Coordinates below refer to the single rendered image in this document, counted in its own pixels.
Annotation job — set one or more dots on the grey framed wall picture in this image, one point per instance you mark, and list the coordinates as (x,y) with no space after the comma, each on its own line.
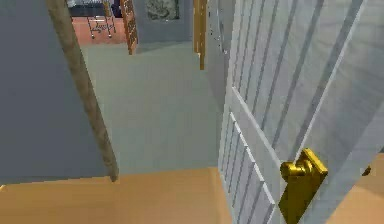
(162,9)

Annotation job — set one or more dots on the white panelled room door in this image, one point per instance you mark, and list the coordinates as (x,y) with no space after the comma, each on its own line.
(286,83)

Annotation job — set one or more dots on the orange wooden door frame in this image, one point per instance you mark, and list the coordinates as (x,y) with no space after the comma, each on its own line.
(200,30)

